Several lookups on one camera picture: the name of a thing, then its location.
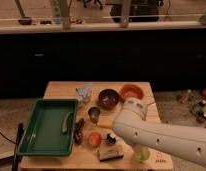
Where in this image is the red orange apple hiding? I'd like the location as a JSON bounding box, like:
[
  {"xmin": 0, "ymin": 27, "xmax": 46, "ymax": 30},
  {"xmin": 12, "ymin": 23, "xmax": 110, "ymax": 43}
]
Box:
[{"xmin": 88, "ymin": 132, "xmax": 102, "ymax": 147}]

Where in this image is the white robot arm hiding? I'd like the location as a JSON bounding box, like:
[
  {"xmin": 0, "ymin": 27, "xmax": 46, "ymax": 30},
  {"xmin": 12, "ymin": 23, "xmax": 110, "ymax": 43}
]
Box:
[{"xmin": 112, "ymin": 98, "xmax": 206, "ymax": 167}]

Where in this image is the dark brown bowl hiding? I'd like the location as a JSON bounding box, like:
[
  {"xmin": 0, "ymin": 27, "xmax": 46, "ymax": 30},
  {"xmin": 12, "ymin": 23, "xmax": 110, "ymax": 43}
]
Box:
[{"xmin": 97, "ymin": 89, "xmax": 119, "ymax": 110}]

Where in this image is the orange red bowl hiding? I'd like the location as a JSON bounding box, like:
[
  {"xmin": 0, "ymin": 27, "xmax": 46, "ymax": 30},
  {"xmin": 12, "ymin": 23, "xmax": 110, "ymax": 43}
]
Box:
[{"xmin": 120, "ymin": 84, "xmax": 144, "ymax": 101}]

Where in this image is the small metal cup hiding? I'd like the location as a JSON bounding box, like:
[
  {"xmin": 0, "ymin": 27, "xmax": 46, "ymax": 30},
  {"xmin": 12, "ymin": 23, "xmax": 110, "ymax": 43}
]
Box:
[{"xmin": 88, "ymin": 107, "xmax": 101, "ymax": 124}]

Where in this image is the yellow sponge block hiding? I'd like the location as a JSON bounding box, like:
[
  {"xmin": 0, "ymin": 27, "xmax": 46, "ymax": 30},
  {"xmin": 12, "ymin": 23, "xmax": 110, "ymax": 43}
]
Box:
[{"xmin": 97, "ymin": 116, "xmax": 115, "ymax": 129}]

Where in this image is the green cucumber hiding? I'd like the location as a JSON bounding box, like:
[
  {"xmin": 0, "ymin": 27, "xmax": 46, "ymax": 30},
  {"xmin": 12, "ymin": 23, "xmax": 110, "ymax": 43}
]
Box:
[{"xmin": 61, "ymin": 112, "xmax": 73, "ymax": 134}]

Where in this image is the wooden block eraser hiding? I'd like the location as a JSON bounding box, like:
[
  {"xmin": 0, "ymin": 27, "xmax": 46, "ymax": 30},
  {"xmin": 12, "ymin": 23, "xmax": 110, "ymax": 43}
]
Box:
[{"xmin": 98, "ymin": 147, "xmax": 124, "ymax": 162}]

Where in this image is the green plastic cup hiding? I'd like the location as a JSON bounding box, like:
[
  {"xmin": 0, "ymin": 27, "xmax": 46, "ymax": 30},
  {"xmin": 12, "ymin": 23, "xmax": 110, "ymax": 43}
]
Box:
[{"xmin": 132, "ymin": 144, "xmax": 150, "ymax": 162}]

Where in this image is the green plastic tray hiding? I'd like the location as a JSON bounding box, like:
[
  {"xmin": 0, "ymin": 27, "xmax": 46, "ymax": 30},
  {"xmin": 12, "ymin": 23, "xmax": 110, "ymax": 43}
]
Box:
[{"xmin": 18, "ymin": 99, "xmax": 77, "ymax": 156}]

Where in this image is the dark brown chain toy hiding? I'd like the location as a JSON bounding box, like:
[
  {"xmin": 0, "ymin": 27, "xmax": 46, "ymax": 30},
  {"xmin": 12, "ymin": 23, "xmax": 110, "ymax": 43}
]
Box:
[{"xmin": 74, "ymin": 118, "xmax": 85, "ymax": 145}]

